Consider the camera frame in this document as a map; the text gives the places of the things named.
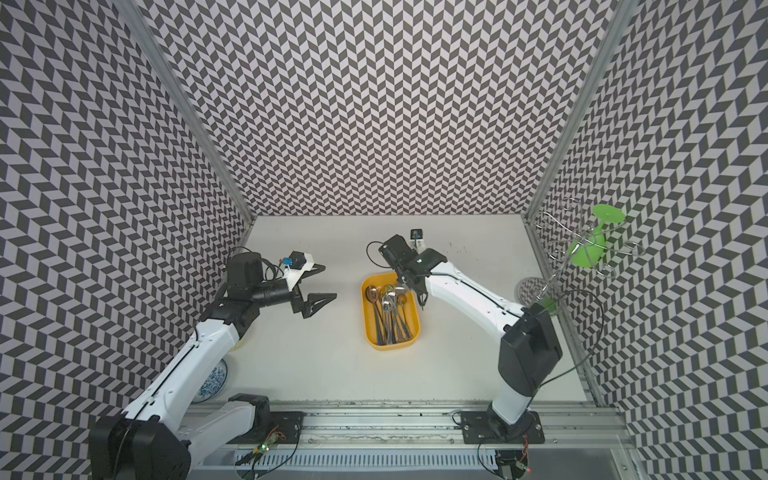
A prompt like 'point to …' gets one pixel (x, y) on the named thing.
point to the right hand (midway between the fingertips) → (422, 275)
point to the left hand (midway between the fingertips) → (327, 283)
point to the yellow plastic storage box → (410, 308)
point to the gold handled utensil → (402, 298)
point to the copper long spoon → (372, 294)
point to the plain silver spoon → (399, 290)
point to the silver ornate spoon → (386, 307)
